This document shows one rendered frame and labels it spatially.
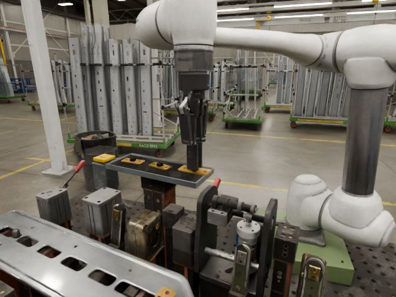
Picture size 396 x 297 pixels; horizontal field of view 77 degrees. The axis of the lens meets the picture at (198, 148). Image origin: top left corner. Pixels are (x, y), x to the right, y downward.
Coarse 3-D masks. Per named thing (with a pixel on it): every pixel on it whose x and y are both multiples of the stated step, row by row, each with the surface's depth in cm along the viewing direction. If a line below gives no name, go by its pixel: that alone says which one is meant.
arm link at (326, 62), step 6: (324, 36) 82; (330, 36) 80; (336, 36) 79; (324, 42) 80; (330, 42) 80; (336, 42) 78; (324, 48) 80; (330, 48) 80; (324, 54) 81; (330, 54) 80; (318, 60) 82; (324, 60) 82; (330, 60) 81; (306, 66) 85; (312, 66) 84; (318, 66) 84; (324, 66) 83; (330, 66) 82
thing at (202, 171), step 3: (183, 165) 69; (186, 165) 69; (180, 168) 67; (186, 168) 67; (201, 168) 67; (186, 171) 65; (189, 171) 64; (192, 171) 64; (195, 171) 64; (198, 171) 64; (201, 171) 64; (204, 171) 65; (207, 171) 64; (210, 171) 65; (201, 174) 63; (204, 174) 62
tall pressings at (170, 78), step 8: (168, 56) 792; (168, 72) 805; (176, 72) 802; (168, 80) 812; (176, 80) 807; (168, 88) 819; (176, 88) 811; (168, 96) 825; (176, 96) 815; (176, 104) 820
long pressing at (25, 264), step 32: (0, 224) 83; (32, 224) 83; (0, 256) 68; (32, 256) 68; (64, 256) 68; (96, 256) 68; (128, 256) 68; (32, 288) 59; (64, 288) 58; (96, 288) 58; (160, 288) 58
